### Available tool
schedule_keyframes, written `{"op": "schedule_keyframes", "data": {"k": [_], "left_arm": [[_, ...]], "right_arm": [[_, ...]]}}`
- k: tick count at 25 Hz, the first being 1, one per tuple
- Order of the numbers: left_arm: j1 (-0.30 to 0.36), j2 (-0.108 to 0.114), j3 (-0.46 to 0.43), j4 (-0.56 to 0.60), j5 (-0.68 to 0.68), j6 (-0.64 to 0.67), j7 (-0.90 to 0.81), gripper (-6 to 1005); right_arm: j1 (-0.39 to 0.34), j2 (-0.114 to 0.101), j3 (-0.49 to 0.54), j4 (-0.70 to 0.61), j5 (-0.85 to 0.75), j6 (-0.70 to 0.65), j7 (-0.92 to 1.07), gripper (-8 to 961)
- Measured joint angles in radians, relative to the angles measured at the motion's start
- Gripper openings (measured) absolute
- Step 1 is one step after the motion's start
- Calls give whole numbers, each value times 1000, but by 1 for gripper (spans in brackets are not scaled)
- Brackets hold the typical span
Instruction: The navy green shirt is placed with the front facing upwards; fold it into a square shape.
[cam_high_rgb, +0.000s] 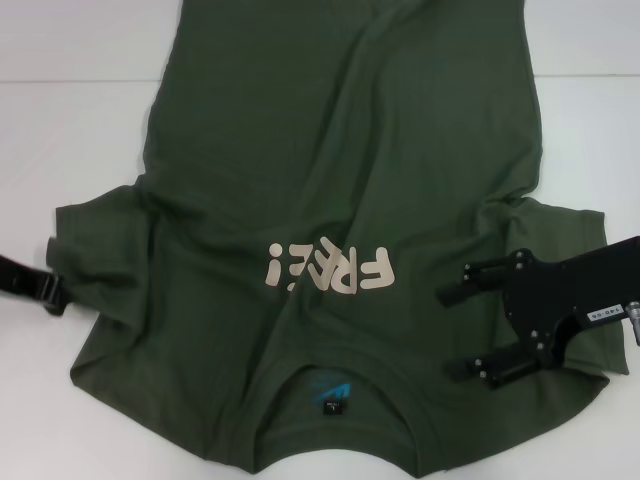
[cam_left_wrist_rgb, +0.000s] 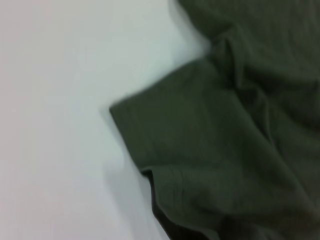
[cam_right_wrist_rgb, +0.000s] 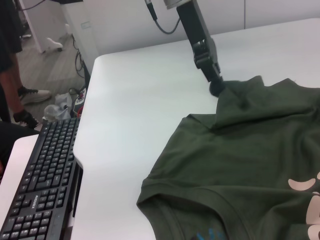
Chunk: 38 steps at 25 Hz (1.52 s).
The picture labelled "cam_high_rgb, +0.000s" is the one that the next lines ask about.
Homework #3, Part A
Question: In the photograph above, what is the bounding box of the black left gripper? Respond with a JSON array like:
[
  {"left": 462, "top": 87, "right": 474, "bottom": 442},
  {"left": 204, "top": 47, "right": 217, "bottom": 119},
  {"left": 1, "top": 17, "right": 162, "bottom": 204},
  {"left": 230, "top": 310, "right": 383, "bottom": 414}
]
[{"left": 0, "top": 251, "right": 67, "bottom": 318}]

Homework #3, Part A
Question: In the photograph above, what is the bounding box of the dark green printed t-shirt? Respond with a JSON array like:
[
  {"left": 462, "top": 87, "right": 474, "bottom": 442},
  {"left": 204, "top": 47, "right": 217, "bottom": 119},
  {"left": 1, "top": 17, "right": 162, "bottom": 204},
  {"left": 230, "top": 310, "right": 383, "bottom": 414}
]
[{"left": 45, "top": 0, "right": 631, "bottom": 480}]

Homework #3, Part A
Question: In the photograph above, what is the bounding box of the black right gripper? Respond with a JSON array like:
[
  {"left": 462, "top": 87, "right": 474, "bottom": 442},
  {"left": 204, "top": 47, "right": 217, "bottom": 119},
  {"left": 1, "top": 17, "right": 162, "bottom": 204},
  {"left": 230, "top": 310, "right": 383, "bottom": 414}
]
[{"left": 435, "top": 233, "right": 640, "bottom": 393}]

